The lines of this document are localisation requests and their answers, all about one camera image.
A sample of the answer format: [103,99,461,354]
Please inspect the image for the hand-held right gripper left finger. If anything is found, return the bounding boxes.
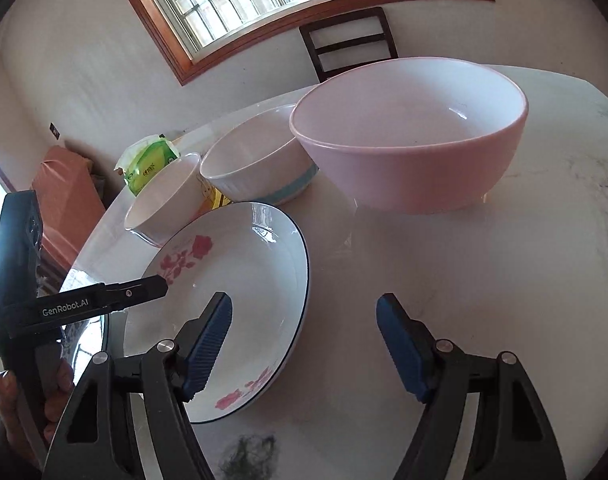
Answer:
[43,291,233,480]

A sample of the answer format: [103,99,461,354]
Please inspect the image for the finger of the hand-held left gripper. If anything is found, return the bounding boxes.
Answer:
[103,274,169,308]

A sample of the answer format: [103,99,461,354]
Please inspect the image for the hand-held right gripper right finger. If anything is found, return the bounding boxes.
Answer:
[376,293,567,480]

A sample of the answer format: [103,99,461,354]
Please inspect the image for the black rimmed plate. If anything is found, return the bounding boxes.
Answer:
[100,305,131,366]

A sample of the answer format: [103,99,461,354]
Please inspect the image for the white rose print plate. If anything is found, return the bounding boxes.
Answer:
[123,201,312,425]

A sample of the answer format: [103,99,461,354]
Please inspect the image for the small white bowl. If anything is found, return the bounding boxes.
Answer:
[124,152,202,248]

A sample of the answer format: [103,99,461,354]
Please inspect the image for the white bowl with blue band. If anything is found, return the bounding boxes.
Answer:
[199,104,319,206]

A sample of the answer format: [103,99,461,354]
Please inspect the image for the large pink bowl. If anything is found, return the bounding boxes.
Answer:
[289,57,528,216]

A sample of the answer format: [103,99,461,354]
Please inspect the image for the person's left hand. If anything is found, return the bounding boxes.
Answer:
[0,359,76,467]

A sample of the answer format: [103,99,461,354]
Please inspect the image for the brown cardboard box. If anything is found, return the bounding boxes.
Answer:
[33,146,107,273]

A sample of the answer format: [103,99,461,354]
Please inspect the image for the dark fiber clump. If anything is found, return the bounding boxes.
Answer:
[219,434,279,478]

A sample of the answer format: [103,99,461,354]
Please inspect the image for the green tissue pack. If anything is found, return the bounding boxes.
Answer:
[115,134,182,197]

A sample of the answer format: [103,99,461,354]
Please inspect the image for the wooden framed window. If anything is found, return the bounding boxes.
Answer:
[106,0,495,86]

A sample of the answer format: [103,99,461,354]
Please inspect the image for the dark wooden chair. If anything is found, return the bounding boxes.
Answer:
[299,6,399,83]

